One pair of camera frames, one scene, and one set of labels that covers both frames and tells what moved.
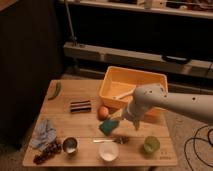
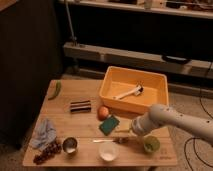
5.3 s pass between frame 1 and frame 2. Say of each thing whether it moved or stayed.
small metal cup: stayed
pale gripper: moved
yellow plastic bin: stayed
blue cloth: stayed
